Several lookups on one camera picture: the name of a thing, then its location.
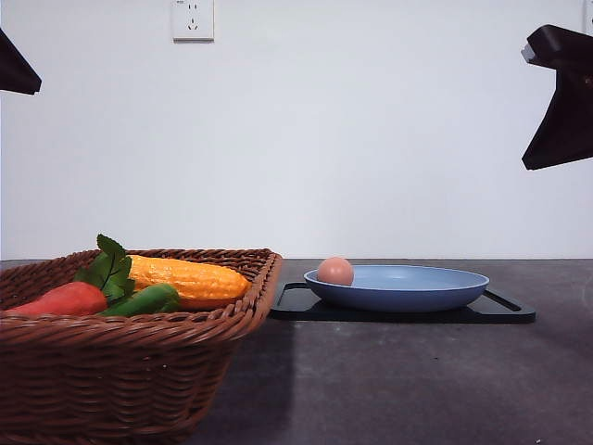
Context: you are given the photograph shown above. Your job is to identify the brown egg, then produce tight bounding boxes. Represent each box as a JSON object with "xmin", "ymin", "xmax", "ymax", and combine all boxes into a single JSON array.
[{"xmin": 317, "ymin": 256, "xmax": 354, "ymax": 286}]

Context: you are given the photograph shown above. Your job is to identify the yellow toy corn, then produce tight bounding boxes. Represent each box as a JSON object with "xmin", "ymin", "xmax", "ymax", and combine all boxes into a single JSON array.
[{"xmin": 130, "ymin": 255, "xmax": 252, "ymax": 299}]

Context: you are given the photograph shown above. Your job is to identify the blue plate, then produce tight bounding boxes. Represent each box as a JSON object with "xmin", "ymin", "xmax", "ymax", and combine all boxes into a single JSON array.
[{"xmin": 304, "ymin": 264, "xmax": 490, "ymax": 313}]

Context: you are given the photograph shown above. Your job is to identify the white wall socket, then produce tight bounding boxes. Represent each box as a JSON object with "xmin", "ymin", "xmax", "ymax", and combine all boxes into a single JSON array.
[{"xmin": 170, "ymin": 0, "xmax": 215, "ymax": 45}]

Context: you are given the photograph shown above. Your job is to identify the green toy leaves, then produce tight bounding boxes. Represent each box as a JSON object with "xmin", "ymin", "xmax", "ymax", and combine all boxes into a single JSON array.
[{"xmin": 74, "ymin": 234, "xmax": 134, "ymax": 303}]

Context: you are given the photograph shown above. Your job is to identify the red toy carrot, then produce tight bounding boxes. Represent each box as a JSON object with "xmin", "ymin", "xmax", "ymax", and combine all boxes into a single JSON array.
[{"xmin": 6, "ymin": 282, "xmax": 107, "ymax": 316}]

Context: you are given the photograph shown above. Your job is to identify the green toy pepper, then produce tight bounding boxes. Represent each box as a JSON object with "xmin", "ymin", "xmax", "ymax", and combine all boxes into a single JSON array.
[{"xmin": 102, "ymin": 284, "xmax": 181, "ymax": 316}]

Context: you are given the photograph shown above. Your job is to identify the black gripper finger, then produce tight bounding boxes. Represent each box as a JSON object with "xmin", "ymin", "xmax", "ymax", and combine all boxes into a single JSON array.
[
  {"xmin": 0, "ymin": 28, "xmax": 42, "ymax": 95},
  {"xmin": 521, "ymin": 39, "xmax": 593, "ymax": 171}
]

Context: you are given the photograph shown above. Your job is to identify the black tray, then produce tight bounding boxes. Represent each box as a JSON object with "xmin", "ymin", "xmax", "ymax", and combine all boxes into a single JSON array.
[{"xmin": 269, "ymin": 282, "xmax": 536, "ymax": 324}]

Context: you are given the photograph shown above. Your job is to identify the brown wicker basket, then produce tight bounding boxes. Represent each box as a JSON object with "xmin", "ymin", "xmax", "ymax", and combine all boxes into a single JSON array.
[{"xmin": 0, "ymin": 248, "xmax": 283, "ymax": 445}]

